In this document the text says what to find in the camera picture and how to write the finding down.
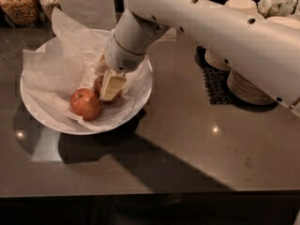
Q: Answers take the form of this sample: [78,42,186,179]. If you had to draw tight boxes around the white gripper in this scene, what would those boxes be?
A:
[95,34,144,102]

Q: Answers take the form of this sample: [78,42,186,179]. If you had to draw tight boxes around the stack paper bowls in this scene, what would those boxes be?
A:
[204,0,262,71]
[227,16,300,106]

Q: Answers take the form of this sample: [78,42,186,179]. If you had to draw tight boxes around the left white paper bag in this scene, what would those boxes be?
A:
[59,0,116,30]

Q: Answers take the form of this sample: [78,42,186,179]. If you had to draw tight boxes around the white bowl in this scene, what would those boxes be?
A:
[20,28,154,136]

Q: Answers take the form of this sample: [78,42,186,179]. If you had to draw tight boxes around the black rubber mat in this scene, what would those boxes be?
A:
[195,46,243,105]

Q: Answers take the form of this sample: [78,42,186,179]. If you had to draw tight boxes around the right cereal jar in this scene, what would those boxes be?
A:
[39,0,61,20]

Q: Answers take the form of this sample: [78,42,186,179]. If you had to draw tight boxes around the left cereal jar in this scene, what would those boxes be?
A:
[0,0,39,26]

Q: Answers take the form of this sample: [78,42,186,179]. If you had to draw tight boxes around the white tissue paper liner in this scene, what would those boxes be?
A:
[22,7,148,133]

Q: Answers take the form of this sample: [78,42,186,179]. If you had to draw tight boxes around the front stack paper bowls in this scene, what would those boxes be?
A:
[227,16,300,106]

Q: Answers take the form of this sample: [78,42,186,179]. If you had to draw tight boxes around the cereal jar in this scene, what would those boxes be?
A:
[0,0,39,26]
[39,0,61,20]

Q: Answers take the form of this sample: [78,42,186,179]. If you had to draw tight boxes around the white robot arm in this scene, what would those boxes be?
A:
[113,0,300,225]

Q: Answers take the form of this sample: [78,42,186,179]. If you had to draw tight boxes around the rear stack paper bowls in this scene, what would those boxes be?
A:
[204,0,262,71]

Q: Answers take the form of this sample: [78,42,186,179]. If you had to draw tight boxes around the red apple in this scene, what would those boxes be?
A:
[94,75,121,103]
[69,88,101,121]

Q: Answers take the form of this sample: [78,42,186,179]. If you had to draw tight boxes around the bundle of wrapped packets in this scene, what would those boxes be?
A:
[258,0,298,18]

